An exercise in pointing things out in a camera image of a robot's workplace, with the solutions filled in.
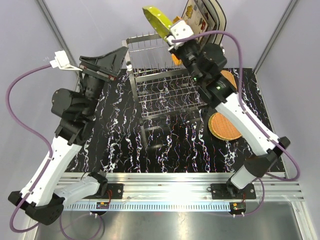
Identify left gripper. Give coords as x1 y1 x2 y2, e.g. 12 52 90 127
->
78 46 128 117

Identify orange ceramic plate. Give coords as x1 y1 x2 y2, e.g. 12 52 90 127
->
169 16 186 66

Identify cream floral square plate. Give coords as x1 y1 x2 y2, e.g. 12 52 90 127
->
181 0 216 35

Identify green ceramic plate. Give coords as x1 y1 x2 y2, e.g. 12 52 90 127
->
142 5 173 40

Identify orange rounded-square wicker plate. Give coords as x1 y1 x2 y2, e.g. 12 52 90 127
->
221 70 238 91

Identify round green-rim bamboo plate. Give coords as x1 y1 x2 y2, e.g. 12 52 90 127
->
208 113 242 142

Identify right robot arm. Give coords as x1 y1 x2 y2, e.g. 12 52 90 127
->
168 39 290 199

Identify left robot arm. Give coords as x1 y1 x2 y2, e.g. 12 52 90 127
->
8 46 128 225

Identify stainless steel dish rack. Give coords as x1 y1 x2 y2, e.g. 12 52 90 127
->
122 33 206 124

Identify black rimmed square plate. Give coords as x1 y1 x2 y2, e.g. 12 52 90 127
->
206 0 227 31

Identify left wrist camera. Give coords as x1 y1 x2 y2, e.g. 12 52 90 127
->
49 50 83 72

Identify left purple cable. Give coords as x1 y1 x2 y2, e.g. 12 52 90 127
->
6 64 105 238

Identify purple cable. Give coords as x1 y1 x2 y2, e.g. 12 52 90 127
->
172 30 301 217
6 64 105 238

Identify aluminium mounting rail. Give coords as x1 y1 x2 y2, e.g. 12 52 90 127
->
56 171 305 201

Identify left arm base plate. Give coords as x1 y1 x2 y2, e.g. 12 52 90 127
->
101 183 124 200

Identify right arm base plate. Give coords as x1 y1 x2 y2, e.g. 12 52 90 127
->
206 183 257 200

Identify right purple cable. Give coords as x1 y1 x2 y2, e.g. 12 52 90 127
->
172 30 301 217

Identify slotted cable duct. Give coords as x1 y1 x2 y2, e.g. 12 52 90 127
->
65 201 231 212

